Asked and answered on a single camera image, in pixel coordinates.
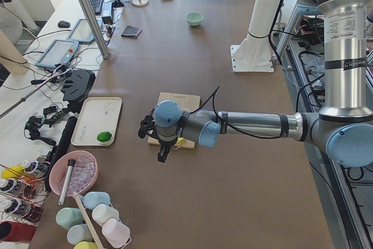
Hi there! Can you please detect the lower bottle in copper rack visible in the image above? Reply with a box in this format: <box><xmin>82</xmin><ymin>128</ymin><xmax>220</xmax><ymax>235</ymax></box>
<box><xmin>1</xmin><ymin>198</ymin><xmax>31</xmax><ymax>218</ymax></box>

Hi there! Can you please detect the blue cup on rack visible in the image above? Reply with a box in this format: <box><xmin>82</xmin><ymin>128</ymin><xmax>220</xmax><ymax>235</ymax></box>
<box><xmin>83</xmin><ymin>191</ymin><xmax>111</xmax><ymax>210</ymax></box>

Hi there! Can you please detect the metal muddler rod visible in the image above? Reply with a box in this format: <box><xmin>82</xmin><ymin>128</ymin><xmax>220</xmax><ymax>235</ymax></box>
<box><xmin>58</xmin><ymin>159</ymin><xmax>76</xmax><ymax>206</ymax></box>

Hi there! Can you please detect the black perforated bracket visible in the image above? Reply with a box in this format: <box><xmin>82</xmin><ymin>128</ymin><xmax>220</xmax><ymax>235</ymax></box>
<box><xmin>61</xmin><ymin>69</ymin><xmax>96</xmax><ymax>113</ymax></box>

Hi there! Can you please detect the pink bowl with ice cubes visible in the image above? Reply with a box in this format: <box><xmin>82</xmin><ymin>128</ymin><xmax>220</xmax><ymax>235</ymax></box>
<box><xmin>49</xmin><ymin>150</ymin><xmax>98</xmax><ymax>197</ymax></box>

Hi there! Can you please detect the middle bottle in copper rack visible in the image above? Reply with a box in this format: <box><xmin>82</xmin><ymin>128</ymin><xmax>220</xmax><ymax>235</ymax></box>
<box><xmin>1</xmin><ymin>178</ymin><xmax>26</xmax><ymax>197</ymax></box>

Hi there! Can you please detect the green lime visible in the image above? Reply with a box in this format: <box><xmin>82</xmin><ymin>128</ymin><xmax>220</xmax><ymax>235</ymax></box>
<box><xmin>96</xmin><ymin>131</ymin><xmax>112</xmax><ymax>143</ymax></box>

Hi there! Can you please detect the bottle in copper rack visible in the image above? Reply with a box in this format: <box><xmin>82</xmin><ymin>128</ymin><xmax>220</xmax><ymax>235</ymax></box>
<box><xmin>1</xmin><ymin>198</ymin><xmax>31</xmax><ymax>218</ymax></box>
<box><xmin>20</xmin><ymin>160</ymin><xmax>48</xmax><ymax>178</ymax></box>
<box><xmin>1</xmin><ymin>178</ymin><xmax>26</xmax><ymax>197</ymax></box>

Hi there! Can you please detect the near teach pendant tablet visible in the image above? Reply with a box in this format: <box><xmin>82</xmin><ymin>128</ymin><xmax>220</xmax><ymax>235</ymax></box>
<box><xmin>35</xmin><ymin>40</ymin><xmax>79</xmax><ymax>69</ymax></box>

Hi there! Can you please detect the dark folded cloth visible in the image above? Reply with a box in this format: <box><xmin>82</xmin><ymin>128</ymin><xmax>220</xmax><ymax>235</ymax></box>
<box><xmin>121</xmin><ymin>25</ymin><xmax>142</xmax><ymax>38</ymax></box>

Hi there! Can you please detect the yellow cup on rack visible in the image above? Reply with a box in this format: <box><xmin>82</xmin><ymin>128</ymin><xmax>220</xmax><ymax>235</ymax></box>
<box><xmin>73</xmin><ymin>241</ymin><xmax>98</xmax><ymax>249</ymax></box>

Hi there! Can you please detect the light blue lower cup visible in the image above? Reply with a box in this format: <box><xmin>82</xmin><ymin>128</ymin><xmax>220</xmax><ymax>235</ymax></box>
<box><xmin>66</xmin><ymin>224</ymin><xmax>93</xmax><ymax>245</ymax></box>

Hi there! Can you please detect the green cup on rack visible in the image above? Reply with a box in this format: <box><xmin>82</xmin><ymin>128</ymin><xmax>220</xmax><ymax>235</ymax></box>
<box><xmin>55</xmin><ymin>208</ymin><xmax>83</xmax><ymax>230</ymax></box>

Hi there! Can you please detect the upper bottle in copper rack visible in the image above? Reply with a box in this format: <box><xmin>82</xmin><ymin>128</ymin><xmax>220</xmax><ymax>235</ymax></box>
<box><xmin>20</xmin><ymin>160</ymin><xmax>48</xmax><ymax>178</ymax></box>

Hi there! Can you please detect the red cylinder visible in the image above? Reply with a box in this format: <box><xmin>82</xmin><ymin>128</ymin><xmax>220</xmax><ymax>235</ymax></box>
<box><xmin>1</xmin><ymin>221</ymin><xmax>37</xmax><ymax>243</ymax></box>

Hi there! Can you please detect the black computer mouse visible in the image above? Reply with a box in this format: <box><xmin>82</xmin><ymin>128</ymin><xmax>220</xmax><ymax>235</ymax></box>
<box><xmin>58</xmin><ymin>20</ymin><xmax>71</xmax><ymax>28</ymax></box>

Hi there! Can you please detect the black long bar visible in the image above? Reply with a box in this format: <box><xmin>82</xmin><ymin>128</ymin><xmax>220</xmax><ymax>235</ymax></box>
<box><xmin>44</xmin><ymin>116</ymin><xmax>78</xmax><ymax>193</ymax></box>

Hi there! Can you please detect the pink cup on rack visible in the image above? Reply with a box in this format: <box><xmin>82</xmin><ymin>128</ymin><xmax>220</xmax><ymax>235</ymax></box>
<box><xmin>101</xmin><ymin>218</ymin><xmax>131</xmax><ymax>248</ymax></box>

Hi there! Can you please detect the wooden stick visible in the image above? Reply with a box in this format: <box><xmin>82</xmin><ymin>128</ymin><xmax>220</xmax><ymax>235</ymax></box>
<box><xmin>73</xmin><ymin>192</ymin><xmax>104</xmax><ymax>249</ymax></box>

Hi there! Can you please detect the cream rectangular tray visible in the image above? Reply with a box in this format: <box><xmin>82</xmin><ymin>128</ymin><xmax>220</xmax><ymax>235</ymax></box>
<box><xmin>71</xmin><ymin>97</ymin><xmax>122</xmax><ymax>147</ymax></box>

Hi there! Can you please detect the teach pendant tablet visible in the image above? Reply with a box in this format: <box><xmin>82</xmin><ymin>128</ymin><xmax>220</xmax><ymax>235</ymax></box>
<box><xmin>67</xmin><ymin>19</ymin><xmax>94</xmax><ymax>45</ymax></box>
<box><xmin>35</xmin><ymin>40</ymin><xmax>79</xmax><ymax>69</ymax></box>

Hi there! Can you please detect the aluminium frame post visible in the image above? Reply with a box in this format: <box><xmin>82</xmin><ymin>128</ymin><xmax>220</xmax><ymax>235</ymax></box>
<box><xmin>78</xmin><ymin>0</ymin><xmax>110</xmax><ymax>59</ymax></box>

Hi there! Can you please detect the mint green ceramic bowl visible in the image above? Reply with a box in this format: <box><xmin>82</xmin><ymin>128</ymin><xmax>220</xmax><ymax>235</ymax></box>
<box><xmin>185</xmin><ymin>12</ymin><xmax>203</xmax><ymax>26</ymax></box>

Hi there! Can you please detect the white cup on rack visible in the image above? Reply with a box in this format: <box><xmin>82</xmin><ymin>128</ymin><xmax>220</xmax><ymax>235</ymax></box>
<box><xmin>92</xmin><ymin>204</ymin><xmax>119</xmax><ymax>226</ymax></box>

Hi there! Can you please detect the wooden cutting board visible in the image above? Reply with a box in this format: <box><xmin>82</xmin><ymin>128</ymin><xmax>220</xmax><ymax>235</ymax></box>
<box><xmin>157</xmin><ymin>92</ymin><xmax>200</xmax><ymax>149</ymax></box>

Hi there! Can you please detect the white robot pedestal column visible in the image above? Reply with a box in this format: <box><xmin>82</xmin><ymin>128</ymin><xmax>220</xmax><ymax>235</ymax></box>
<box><xmin>230</xmin><ymin>0</ymin><xmax>283</xmax><ymax>72</ymax></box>

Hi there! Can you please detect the far teach pendant tablet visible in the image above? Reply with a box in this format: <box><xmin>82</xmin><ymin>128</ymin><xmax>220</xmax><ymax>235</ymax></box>
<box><xmin>67</xmin><ymin>19</ymin><xmax>94</xmax><ymax>45</ymax></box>

